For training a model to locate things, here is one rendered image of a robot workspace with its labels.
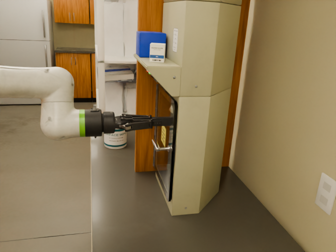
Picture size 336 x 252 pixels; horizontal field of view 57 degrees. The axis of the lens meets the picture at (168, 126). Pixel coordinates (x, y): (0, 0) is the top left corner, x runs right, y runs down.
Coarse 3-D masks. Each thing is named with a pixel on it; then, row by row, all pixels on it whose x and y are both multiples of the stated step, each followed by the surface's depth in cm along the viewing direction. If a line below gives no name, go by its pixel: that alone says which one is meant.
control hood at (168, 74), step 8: (136, 56) 121; (144, 64) 103; (152, 64) 102; (160, 64) 103; (168, 64) 104; (176, 64) 105; (152, 72) 99; (160, 72) 100; (168, 72) 101; (176, 72) 101; (160, 80) 101; (168, 80) 102; (176, 80) 102; (168, 88) 102; (176, 88) 103
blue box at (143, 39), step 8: (136, 32) 122; (144, 32) 115; (152, 32) 116; (160, 32) 120; (136, 40) 123; (144, 40) 115; (152, 40) 116; (160, 40) 117; (136, 48) 123; (144, 48) 116; (144, 56) 117
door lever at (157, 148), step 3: (153, 141) 119; (156, 141) 120; (153, 144) 118; (156, 144) 116; (156, 147) 114; (159, 147) 114; (162, 147) 115; (165, 147) 115; (168, 147) 115; (156, 150) 114; (159, 150) 114; (168, 150) 115
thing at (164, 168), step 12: (168, 96) 114; (168, 108) 114; (156, 132) 138; (168, 132) 115; (168, 144) 116; (156, 156) 139; (168, 156) 116; (156, 168) 140; (168, 168) 117; (168, 180) 117; (168, 192) 118
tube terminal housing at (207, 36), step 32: (192, 0) 95; (192, 32) 98; (224, 32) 105; (192, 64) 102; (224, 64) 112; (192, 96) 105; (224, 96) 119; (192, 128) 109; (224, 128) 127; (192, 160) 114; (192, 192) 119
